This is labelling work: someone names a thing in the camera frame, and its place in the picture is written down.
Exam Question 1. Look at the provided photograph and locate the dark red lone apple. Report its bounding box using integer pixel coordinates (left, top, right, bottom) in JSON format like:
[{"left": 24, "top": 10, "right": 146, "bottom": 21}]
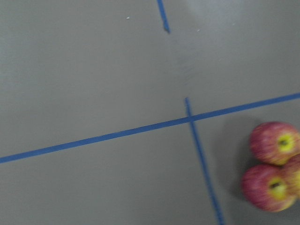
[{"left": 281, "top": 154, "right": 300, "bottom": 197}]

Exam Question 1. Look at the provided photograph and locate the red yellow apple front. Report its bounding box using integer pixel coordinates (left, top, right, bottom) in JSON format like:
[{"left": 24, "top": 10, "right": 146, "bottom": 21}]
[{"left": 249, "top": 121, "right": 300, "bottom": 165}]

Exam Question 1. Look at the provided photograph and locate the red yellow apple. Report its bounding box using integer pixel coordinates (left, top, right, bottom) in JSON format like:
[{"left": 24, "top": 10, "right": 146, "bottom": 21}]
[
  {"left": 249, "top": 121, "right": 300, "bottom": 165},
  {"left": 241, "top": 164, "right": 298, "bottom": 212}
]

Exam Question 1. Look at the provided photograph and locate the red yellow apple right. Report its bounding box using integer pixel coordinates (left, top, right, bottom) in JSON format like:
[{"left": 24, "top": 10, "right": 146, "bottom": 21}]
[{"left": 241, "top": 164, "right": 298, "bottom": 212}]

